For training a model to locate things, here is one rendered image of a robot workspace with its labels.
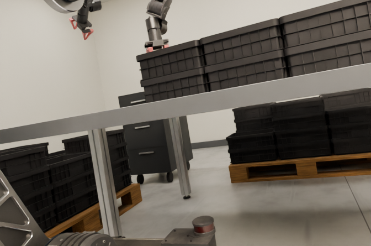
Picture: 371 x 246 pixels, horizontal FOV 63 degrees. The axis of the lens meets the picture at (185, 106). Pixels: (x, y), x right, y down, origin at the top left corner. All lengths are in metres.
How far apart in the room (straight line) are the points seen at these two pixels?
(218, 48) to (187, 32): 3.84
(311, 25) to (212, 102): 0.59
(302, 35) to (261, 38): 0.13
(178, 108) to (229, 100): 0.11
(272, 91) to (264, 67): 0.52
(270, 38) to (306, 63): 0.15
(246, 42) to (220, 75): 0.15
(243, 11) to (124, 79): 2.30
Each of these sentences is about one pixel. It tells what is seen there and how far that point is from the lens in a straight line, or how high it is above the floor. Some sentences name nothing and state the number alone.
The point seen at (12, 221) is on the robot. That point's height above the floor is 0.48.
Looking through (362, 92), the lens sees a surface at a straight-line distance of 2.94.
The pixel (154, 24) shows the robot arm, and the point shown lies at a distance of 1.37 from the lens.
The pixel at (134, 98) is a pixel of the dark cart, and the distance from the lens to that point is 2.96.
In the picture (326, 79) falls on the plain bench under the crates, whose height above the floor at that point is 0.68.
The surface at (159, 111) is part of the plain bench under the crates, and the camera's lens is 0.65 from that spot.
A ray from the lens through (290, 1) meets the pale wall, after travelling 4.75.
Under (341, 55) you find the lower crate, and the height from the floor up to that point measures 0.76.
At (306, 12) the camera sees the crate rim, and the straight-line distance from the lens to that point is 1.11.
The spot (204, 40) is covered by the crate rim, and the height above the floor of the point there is 0.92.
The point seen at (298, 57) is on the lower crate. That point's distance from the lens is 1.10.
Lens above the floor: 0.67
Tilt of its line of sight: level
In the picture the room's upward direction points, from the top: 9 degrees counter-clockwise
